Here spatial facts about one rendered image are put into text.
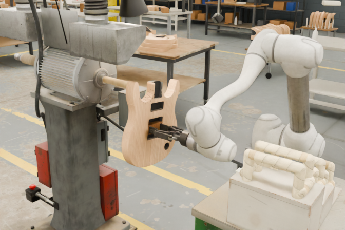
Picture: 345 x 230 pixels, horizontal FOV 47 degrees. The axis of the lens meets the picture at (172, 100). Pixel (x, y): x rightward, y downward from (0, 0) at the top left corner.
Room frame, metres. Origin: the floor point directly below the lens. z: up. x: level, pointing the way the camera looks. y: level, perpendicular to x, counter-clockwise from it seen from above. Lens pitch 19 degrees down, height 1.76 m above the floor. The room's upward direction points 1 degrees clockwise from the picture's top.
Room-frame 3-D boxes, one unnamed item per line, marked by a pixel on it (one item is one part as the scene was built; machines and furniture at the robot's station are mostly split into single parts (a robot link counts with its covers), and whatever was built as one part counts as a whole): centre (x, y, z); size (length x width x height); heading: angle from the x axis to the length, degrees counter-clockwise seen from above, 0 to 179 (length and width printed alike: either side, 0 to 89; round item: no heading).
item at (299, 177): (1.05, -0.38, 1.15); 0.03 x 0.03 x 0.09
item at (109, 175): (2.13, 0.45, 0.49); 0.25 x 0.12 x 0.37; 52
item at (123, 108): (2.10, 0.28, 0.99); 0.24 x 0.21 x 0.26; 52
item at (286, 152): (1.17, -0.36, 1.20); 0.20 x 0.03 x 0.03; 54
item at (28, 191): (2.01, 0.76, 0.46); 0.25 x 0.07 x 0.08; 52
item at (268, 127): (2.08, -0.55, 0.87); 0.18 x 0.16 x 0.22; 56
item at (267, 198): (1.14, -0.34, 1.02); 0.27 x 0.15 x 0.17; 55
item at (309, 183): (1.08, -0.42, 1.12); 0.11 x 0.03 x 0.03; 145
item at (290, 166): (1.10, -0.32, 1.20); 0.20 x 0.03 x 0.03; 54
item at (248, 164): (1.15, -0.25, 1.15); 0.03 x 0.03 x 0.09
